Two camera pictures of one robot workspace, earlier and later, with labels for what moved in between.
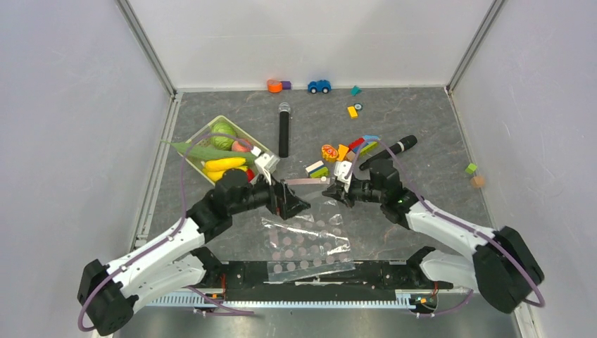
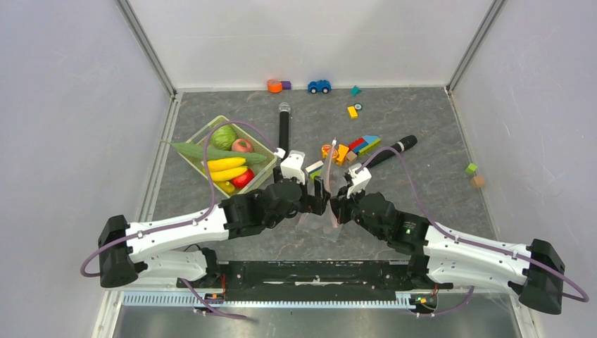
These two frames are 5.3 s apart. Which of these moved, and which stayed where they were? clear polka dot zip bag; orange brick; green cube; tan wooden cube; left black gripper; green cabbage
Moved: clear polka dot zip bag; left black gripper
Stayed: orange brick; green cabbage; green cube; tan wooden cube
